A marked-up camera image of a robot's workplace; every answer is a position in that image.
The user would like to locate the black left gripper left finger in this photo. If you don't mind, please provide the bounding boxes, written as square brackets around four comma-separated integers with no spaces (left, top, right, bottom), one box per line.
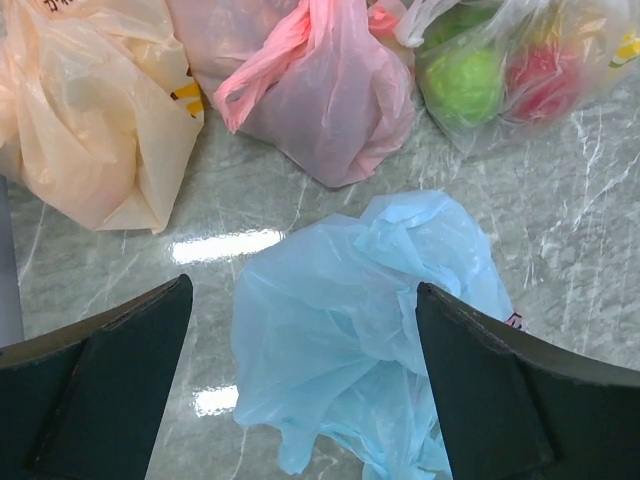
[1,274,193,479]

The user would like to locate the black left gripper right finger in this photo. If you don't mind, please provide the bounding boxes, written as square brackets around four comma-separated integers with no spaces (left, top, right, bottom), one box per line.
[416,283,639,479]

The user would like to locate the light blue plastic bag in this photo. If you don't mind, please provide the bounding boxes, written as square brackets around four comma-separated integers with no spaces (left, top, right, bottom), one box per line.
[231,190,522,479]

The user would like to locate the beige plastic bag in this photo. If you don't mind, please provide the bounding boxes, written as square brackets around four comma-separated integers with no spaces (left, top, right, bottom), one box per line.
[1,1,204,233]

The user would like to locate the red fake fruit in bag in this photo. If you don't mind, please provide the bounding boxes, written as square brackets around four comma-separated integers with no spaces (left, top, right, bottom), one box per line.
[506,45,583,123]

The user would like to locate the green fake fruit in bag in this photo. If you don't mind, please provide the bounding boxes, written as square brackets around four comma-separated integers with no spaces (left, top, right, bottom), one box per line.
[417,47,504,128]

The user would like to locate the clear plastic bag with fruits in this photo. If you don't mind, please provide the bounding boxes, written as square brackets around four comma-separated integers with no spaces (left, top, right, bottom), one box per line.
[394,1,639,154]

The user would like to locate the pink plastic bag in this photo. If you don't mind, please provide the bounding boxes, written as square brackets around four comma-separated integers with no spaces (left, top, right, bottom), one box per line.
[168,1,415,188]

